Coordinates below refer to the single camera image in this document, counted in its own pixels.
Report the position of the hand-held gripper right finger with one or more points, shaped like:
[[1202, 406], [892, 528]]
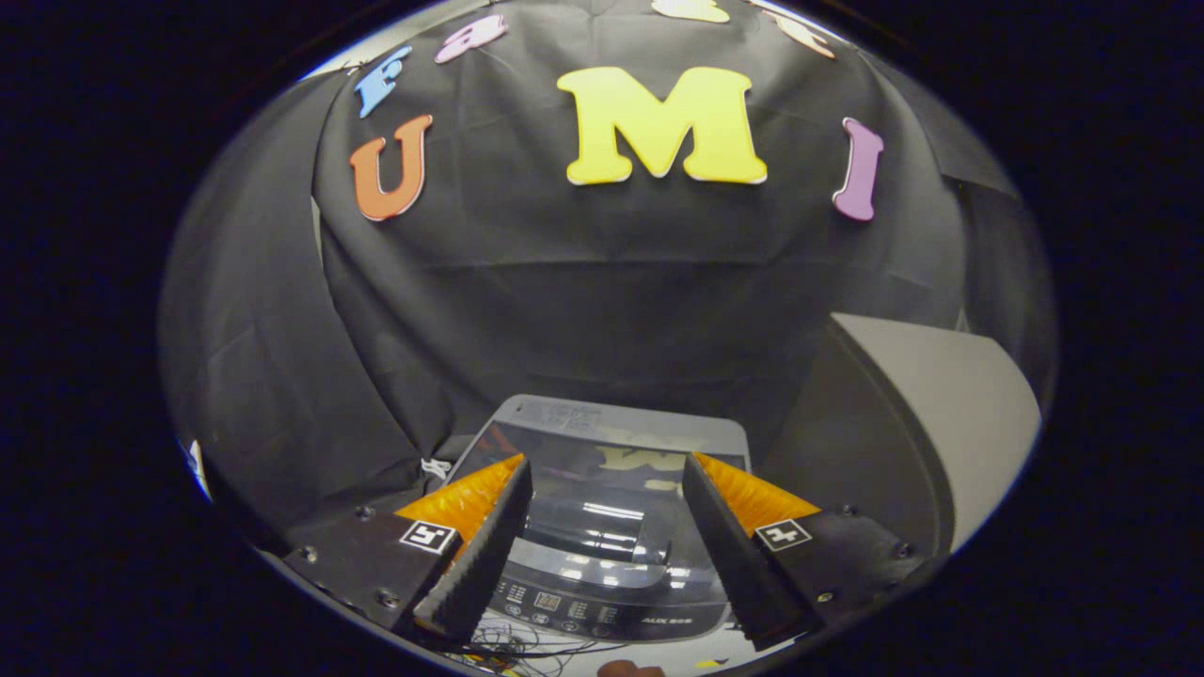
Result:
[[734, 555]]

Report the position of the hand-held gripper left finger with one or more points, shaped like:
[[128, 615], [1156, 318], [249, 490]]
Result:
[[484, 555]]

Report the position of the grey top-load washing machine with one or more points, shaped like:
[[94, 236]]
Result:
[[611, 606]]

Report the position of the dark washing machine lid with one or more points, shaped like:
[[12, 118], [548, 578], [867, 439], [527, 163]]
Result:
[[611, 451]]

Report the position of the small grey cabinet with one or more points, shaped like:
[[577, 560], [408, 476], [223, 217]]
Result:
[[941, 423]]

